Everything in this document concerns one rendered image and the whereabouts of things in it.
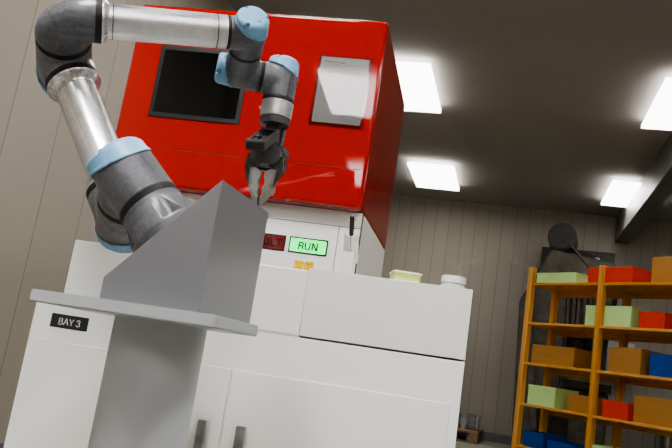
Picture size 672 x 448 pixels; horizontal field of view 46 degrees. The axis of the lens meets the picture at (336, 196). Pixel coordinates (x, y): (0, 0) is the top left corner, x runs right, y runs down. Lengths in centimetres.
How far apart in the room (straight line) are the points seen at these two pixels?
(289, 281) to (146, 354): 47
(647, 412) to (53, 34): 664
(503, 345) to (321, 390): 1033
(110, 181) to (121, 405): 39
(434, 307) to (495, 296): 1036
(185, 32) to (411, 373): 86
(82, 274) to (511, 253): 1054
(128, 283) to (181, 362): 16
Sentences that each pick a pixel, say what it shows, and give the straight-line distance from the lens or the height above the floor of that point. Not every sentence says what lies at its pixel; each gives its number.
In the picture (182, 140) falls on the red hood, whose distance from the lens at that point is 248.
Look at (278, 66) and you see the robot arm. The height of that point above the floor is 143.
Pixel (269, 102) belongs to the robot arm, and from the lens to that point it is 184.
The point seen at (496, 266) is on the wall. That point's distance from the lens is 1207.
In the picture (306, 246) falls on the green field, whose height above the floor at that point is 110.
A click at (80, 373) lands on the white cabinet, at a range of 184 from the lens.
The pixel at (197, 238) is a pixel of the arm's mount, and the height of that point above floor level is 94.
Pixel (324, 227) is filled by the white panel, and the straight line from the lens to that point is 235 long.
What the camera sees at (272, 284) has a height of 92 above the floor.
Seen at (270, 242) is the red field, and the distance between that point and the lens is 237.
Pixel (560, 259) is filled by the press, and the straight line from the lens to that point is 1091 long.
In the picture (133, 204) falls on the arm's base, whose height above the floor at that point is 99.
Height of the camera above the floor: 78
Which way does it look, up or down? 12 degrees up
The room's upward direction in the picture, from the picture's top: 9 degrees clockwise
